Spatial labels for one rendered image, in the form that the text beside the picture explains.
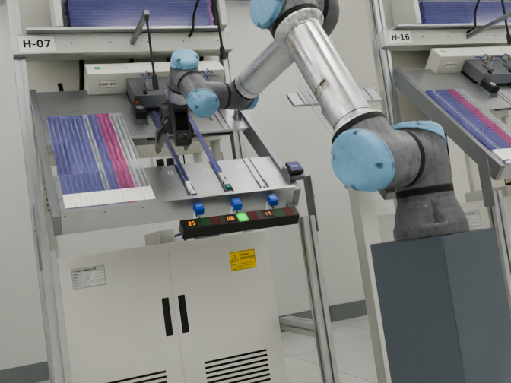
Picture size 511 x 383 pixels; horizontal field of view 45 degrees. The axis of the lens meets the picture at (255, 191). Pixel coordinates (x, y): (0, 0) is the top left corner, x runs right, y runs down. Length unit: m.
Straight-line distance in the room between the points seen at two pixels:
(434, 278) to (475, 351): 0.15
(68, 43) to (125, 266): 0.80
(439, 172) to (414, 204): 0.08
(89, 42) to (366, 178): 1.37
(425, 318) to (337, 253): 2.86
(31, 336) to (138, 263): 1.71
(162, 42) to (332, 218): 2.12
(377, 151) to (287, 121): 2.93
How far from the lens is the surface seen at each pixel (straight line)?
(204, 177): 1.84
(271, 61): 1.60
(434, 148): 1.28
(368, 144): 1.15
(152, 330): 2.02
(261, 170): 1.90
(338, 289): 4.10
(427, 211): 1.26
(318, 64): 1.28
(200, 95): 1.63
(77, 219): 1.68
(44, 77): 2.40
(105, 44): 2.29
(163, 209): 1.71
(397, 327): 1.31
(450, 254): 1.22
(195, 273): 2.04
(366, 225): 2.04
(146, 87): 2.17
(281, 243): 3.93
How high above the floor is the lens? 0.60
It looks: 4 degrees up
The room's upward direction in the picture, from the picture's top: 8 degrees counter-clockwise
